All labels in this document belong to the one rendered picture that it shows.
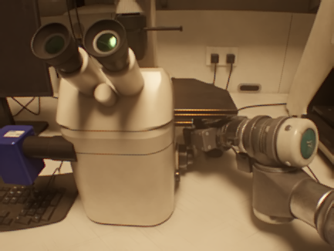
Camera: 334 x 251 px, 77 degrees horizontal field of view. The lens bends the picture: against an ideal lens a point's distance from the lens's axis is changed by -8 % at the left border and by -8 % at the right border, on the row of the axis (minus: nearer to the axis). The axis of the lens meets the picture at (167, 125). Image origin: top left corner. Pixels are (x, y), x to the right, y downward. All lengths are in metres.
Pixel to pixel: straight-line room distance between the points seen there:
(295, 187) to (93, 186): 0.34
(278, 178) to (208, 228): 0.18
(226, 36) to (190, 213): 0.81
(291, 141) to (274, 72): 0.85
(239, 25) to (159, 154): 0.84
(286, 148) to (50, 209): 0.48
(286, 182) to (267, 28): 0.85
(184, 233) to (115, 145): 0.23
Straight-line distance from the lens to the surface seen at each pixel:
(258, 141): 0.42
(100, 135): 0.36
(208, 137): 0.49
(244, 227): 0.51
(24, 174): 0.46
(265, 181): 0.42
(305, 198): 0.38
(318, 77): 0.83
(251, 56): 1.15
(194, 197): 0.55
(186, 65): 1.11
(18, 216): 0.58
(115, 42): 0.26
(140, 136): 0.35
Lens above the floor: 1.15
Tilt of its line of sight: 28 degrees down
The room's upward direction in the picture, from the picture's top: 1 degrees counter-clockwise
